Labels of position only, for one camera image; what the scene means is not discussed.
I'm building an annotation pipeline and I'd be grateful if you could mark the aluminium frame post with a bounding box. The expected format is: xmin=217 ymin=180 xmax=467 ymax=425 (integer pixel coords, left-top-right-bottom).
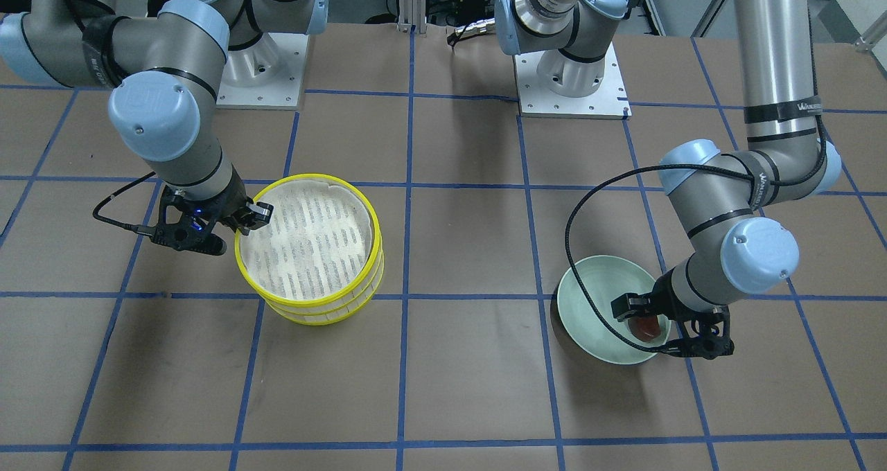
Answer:
xmin=396 ymin=0 xmax=428 ymax=35

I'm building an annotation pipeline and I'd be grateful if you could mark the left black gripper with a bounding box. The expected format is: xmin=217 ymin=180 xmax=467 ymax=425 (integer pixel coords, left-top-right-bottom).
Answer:
xmin=611 ymin=276 xmax=735 ymax=359

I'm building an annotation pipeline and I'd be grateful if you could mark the yellow bamboo steamer bottom tier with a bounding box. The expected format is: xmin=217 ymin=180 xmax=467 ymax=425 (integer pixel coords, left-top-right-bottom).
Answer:
xmin=258 ymin=249 xmax=385 ymax=326

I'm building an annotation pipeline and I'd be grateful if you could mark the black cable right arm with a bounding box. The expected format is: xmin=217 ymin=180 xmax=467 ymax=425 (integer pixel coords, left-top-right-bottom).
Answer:
xmin=92 ymin=172 xmax=167 ymax=236

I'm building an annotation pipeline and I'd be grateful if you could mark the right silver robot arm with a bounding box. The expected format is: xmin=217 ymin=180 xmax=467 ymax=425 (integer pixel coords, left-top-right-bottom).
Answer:
xmin=2 ymin=0 xmax=328 ymax=256

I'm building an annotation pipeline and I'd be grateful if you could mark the yellow bamboo steamer tier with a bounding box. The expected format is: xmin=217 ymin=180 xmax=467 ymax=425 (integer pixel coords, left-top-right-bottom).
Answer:
xmin=234 ymin=174 xmax=384 ymax=315
xmin=258 ymin=249 xmax=385 ymax=326

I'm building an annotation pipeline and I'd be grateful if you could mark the pale green bowl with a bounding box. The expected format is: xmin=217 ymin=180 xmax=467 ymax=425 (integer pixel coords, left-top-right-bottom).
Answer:
xmin=556 ymin=255 xmax=671 ymax=366

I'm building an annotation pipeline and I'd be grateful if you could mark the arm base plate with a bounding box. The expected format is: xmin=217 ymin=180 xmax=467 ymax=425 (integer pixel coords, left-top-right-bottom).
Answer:
xmin=513 ymin=44 xmax=633 ymax=120
xmin=218 ymin=33 xmax=310 ymax=110

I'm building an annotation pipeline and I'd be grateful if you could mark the black electronics box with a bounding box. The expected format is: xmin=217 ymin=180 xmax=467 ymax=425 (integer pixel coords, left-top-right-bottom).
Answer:
xmin=454 ymin=0 xmax=485 ymax=19

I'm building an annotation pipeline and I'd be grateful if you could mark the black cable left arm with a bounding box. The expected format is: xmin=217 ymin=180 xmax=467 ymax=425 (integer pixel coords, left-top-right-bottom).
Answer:
xmin=565 ymin=90 xmax=829 ymax=354

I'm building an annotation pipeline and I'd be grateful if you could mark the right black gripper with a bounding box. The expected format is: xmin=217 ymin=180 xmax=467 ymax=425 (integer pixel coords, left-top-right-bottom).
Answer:
xmin=150 ymin=185 xmax=274 ymax=256

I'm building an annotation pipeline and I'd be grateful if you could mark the reddish brown bun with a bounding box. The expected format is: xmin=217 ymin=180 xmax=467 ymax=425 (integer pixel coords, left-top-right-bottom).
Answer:
xmin=625 ymin=316 xmax=663 ymax=344

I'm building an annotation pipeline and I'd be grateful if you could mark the white cloth liner top steamer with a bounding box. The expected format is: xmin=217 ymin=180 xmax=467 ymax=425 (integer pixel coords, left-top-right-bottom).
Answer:
xmin=240 ymin=178 xmax=373 ymax=301

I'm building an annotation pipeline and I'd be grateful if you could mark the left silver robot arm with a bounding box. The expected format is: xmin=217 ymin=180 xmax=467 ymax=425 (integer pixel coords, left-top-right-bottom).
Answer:
xmin=555 ymin=0 xmax=842 ymax=364

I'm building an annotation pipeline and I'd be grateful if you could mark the yellow bamboo steamer top tier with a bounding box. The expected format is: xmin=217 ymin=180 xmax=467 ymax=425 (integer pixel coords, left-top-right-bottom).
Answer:
xmin=234 ymin=174 xmax=384 ymax=315

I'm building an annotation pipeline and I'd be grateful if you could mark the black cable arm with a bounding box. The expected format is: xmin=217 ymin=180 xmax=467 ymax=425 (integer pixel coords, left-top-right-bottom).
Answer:
xmin=92 ymin=172 xmax=167 ymax=236
xmin=565 ymin=90 xmax=829 ymax=354

